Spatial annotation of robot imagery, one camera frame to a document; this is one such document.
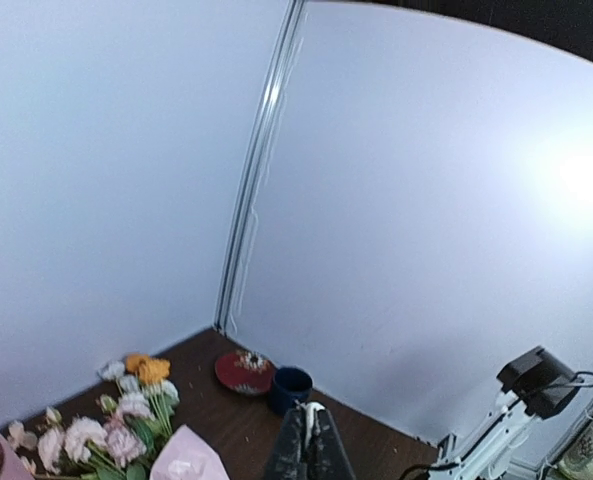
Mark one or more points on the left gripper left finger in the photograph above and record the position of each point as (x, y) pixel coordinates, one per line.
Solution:
(286, 459)

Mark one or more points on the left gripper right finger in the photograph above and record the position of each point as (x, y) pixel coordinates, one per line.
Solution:
(329, 460)

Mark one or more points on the pink wrapping paper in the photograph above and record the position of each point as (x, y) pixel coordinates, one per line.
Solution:
(186, 456)

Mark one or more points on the artificial flower bouquet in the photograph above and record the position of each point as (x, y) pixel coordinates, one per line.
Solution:
(124, 444)

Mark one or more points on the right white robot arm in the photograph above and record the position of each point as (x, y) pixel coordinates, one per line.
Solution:
(535, 387)

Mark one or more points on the dark blue mug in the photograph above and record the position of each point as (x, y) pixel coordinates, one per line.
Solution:
(289, 386)

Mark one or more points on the red floral plate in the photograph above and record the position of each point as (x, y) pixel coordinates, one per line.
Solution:
(245, 372)

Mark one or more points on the patterned white boot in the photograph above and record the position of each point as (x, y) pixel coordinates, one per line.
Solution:
(577, 462)

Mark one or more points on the right aluminium corner post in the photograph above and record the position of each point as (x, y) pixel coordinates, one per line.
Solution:
(265, 127)

